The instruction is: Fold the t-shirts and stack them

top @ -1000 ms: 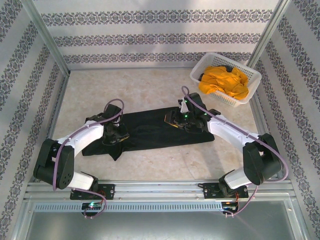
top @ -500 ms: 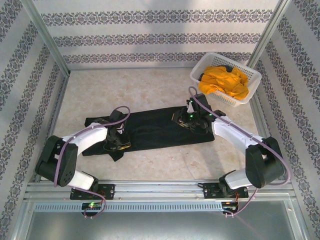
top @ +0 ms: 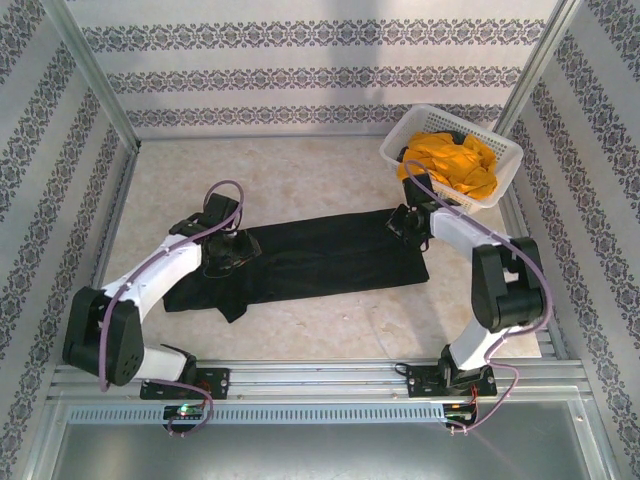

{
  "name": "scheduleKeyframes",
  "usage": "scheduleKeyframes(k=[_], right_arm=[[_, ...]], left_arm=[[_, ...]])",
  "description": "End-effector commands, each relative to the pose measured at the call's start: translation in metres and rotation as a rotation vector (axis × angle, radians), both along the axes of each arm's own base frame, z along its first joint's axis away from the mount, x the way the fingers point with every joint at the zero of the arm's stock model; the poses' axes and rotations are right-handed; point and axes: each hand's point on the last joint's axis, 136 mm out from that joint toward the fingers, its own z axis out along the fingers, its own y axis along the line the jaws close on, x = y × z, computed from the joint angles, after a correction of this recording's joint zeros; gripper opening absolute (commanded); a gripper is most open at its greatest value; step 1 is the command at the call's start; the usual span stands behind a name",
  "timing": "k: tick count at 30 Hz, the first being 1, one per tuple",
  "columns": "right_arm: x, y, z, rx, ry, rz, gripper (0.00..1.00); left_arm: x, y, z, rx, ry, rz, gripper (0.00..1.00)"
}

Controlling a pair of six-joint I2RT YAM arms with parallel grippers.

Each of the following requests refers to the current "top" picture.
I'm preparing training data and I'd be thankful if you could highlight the yellow t-shirt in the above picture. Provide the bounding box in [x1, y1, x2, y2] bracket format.
[397, 130, 499, 198]

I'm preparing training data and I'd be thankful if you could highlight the white plastic basket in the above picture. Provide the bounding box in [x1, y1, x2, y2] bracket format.
[378, 103, 525, 212]

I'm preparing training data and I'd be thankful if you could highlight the grey metal shelf panel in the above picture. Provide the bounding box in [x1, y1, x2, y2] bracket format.
[47, 414, 614, 480]

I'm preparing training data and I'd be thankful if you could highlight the aluminium side rail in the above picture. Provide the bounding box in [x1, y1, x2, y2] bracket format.
[499, 192, 570, 360]
[67, 142, 144, 365]

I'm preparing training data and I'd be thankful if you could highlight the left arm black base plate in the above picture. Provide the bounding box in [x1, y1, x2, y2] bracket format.
[139, 366, 232, 401]

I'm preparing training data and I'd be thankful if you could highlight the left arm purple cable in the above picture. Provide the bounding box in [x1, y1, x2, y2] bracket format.
[98, 179, 246, 439]

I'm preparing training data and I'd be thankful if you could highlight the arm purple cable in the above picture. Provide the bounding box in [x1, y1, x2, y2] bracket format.
[403, 159, 554, 434]
[98, 179, 246, 439]

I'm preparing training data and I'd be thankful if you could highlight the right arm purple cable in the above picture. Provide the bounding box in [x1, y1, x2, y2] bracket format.
[403, 159, 554, 434]

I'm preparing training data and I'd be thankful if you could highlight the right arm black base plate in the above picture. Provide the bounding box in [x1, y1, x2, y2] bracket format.
[405, 361, 498, 400]

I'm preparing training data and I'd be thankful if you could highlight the aluminium mounting rail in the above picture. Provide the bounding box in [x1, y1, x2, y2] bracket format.
[47, 358, 587, 402]

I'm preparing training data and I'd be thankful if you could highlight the grey slotted cable duct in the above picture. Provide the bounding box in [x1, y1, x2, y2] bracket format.
[67, 402, 477, 426]

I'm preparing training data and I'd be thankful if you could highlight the aluminium frame post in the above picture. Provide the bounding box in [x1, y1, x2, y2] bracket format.
[40, 0, 143, 150]
[491, 0, 585, 143]

